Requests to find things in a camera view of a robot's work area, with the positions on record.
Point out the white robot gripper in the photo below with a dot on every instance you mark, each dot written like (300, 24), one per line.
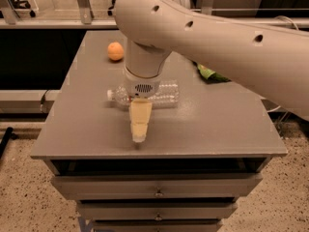
(142, 86)

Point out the clear plastic water bottle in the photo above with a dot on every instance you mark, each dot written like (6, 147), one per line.
(167, 95)

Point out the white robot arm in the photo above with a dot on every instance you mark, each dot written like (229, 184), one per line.
(270, 61)

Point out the orange fruit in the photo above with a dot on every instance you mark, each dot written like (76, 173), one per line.
(115, 51)

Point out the green snack bag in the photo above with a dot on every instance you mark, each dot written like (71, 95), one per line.
(210, 75)

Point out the grey drawer cabinet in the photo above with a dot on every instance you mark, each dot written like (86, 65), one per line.
(215, 128)

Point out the metal railing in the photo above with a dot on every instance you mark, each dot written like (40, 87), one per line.
(93, 12)

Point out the top grey drawer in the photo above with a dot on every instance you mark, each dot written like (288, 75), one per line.
(149, 187)

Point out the grey drawer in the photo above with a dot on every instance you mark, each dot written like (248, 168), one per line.
(149, 187)
(156, 210)
(158, 226)

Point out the middle grey drawer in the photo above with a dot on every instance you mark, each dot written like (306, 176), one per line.
(156, 210)

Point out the bottom grey drawer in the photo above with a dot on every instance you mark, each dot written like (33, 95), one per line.
(158, 226)

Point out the black pole on floor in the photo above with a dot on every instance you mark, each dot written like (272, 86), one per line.
(8, 134)

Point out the black office chair left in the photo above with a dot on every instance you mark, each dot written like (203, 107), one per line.
(23, 4)

